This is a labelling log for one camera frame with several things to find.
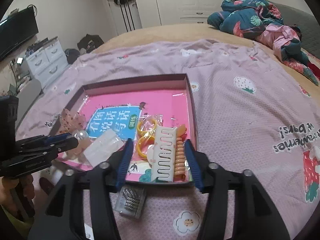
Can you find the pink strawberry printed blanket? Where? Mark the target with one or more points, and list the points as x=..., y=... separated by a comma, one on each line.
x=237, y=130

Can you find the tan bed sheet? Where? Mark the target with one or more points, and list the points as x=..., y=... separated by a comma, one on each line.
x=175, y=32

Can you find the red cloth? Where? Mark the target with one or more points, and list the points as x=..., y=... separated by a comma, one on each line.
x=313, y=68

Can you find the bagged yellow hoop earrings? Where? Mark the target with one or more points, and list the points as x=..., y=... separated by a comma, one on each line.
x=139, y=148

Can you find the maroon hair clip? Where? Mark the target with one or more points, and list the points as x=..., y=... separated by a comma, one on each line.
x=46, y=186

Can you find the white comb hair clip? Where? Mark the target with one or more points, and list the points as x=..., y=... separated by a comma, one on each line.
x=162, y=132

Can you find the clear plastic bag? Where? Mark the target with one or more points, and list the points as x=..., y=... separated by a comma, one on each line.
x=102, y=147

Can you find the person's left hand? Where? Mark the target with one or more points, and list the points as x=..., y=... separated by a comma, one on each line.
x=5, y=192

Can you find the white wardrobe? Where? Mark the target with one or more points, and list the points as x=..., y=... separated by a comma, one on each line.
x=175, y=0

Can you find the black television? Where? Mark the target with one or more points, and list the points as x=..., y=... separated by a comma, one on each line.
x=15, y=37

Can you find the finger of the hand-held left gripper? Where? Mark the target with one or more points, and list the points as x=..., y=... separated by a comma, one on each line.
x=66, y=145
x=58, y=138

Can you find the teal floral quilt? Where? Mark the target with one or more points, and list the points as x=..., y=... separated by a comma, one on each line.
x=237, y=22

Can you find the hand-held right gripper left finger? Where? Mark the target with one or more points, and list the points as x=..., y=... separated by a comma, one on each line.
x=125, y=161

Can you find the beige dotted bow hair clip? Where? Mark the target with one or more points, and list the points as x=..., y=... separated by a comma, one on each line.
x=72, y=121

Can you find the pink shallow cardboard box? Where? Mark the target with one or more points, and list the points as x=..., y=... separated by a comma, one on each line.
x=190, y=100

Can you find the small bag of silver beads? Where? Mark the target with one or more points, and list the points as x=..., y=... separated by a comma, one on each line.
x=130, y=200

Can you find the grey chair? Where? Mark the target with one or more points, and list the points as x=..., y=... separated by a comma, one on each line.
x=27, y=92

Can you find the white door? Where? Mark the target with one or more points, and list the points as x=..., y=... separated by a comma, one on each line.
x=117, y=17

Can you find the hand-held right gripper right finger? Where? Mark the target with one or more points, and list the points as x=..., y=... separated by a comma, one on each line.
x=193, y=163

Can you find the black bag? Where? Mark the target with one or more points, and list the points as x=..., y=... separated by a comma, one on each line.
x=90, y=42

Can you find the white drawer unit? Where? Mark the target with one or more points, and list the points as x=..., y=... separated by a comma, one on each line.
x=47, y=60

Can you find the grey quilted headboard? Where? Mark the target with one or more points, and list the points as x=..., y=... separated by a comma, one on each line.
x=300, y=17

